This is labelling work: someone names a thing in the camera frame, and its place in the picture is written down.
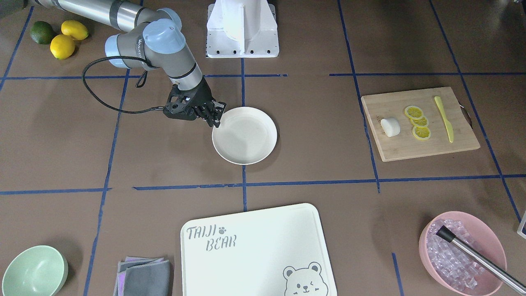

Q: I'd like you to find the white bear tray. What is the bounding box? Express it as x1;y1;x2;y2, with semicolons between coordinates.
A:
180;203;337;296

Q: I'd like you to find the top lemon slice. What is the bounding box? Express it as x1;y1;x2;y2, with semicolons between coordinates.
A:
404;105;424;120

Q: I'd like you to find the green lime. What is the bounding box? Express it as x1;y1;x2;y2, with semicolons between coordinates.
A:
30;21;56;45

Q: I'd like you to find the grey folded cloth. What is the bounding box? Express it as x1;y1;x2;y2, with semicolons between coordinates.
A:
113;257;171;296

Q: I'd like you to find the cream round plate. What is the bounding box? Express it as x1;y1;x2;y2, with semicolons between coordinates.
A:
212;106;278;165

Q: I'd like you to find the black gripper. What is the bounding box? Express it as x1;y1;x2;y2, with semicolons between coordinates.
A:
173;77;226;128

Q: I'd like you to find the lower yellow lemon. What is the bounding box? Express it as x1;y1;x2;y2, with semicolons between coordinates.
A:
50;34;76;60

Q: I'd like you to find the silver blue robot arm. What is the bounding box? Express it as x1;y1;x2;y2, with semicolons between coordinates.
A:
24;0;226;127

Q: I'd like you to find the upper yellow lemon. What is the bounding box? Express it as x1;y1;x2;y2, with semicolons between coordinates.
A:
61;20;90;41

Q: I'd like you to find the yellow lemon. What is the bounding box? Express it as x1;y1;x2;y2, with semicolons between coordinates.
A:
61;20;90;41
50;34;76;60

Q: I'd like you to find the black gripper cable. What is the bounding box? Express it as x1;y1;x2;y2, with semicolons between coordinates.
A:
82;56;167;115

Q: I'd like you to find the middle lemon slice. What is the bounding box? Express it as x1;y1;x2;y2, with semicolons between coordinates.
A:
410;116;429;129

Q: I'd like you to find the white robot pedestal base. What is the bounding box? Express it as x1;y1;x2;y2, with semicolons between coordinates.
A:
205;0;280;59

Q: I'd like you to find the steel muddler black tip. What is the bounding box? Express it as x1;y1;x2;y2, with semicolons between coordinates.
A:
436;226;526;296

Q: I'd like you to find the pink bowl with ice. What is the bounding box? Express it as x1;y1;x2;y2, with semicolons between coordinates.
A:
418;210;508;296

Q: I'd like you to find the yellow plastic knife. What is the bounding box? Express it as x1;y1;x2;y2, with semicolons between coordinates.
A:
434;96;454;143

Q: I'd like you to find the green bowl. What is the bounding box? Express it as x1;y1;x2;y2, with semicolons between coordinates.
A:
2;245;68;296

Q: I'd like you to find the bottom lemon slice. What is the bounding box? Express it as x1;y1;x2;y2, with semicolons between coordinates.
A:
412;126;431;141

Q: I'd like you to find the lemon slice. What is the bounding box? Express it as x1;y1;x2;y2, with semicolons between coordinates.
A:
412;126;431;141
410;116;429;129
404;105;424;120

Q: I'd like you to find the bamboo cutting board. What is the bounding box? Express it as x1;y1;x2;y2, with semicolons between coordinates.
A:
361;87;480;162

